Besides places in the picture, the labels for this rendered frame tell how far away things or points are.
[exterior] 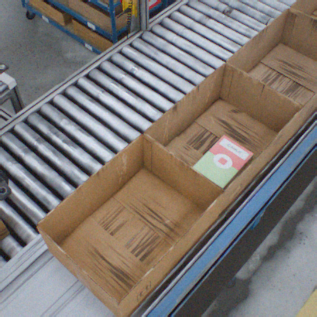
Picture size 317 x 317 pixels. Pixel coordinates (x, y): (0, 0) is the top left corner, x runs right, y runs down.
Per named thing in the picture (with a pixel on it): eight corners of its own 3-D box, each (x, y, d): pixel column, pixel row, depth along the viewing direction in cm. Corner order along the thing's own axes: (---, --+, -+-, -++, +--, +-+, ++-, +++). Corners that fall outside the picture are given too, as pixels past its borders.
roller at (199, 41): (156, 23, 200) (160, 27, 204) (249, 76, 180) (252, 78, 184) (161, 14, 199) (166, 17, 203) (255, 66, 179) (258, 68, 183)
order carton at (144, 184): (143, 165, 137) (142, 131, 123) (218, 221, 125) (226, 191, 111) (48, 252, 120) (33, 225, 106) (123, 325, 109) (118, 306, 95)
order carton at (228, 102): (218, 97, 153) (225, 60, 139) (290, 141, 142) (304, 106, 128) (143, 165, 136) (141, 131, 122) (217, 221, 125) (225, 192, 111)
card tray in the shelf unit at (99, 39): (73, 31, 287) (71, 19, 279) (105, 10, 300) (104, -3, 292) (117, 58, 272) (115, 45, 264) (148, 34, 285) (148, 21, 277)
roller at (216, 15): (189, -6, 208) (183, 2, 207) (281, 42, 188) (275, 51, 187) (192, 1, 212) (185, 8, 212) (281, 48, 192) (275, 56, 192)
